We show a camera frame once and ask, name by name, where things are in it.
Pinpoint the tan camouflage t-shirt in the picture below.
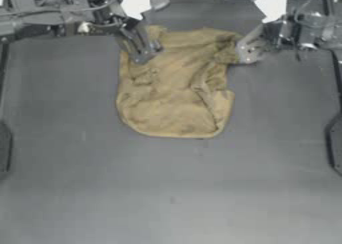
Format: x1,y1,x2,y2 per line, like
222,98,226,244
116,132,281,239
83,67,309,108
115,24,245,139

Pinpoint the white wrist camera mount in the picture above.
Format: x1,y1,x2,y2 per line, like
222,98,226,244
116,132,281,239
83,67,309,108
120,0,173,21
243,0,290,24

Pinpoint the black side bracket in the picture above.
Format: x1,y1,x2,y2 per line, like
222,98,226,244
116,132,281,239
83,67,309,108
0,120,14,181
326,114,342,176

